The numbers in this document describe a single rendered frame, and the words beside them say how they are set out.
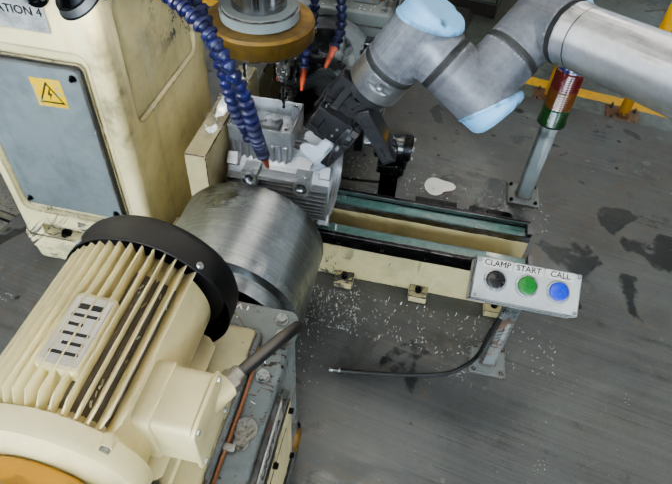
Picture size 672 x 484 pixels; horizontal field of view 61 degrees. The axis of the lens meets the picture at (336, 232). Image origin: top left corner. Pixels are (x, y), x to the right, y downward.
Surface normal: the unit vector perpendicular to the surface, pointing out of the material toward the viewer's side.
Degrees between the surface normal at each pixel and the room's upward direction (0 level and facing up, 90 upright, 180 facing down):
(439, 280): 90
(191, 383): 0
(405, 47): 81
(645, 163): 0
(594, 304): 0
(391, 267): 90
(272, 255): 35
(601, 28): 41
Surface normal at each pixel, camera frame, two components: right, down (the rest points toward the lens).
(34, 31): -0.21, 0.71
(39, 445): -0.12, 0.44
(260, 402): 0.05, -0.69
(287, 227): 0.66, -0.41
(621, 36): -0.58, -0.40
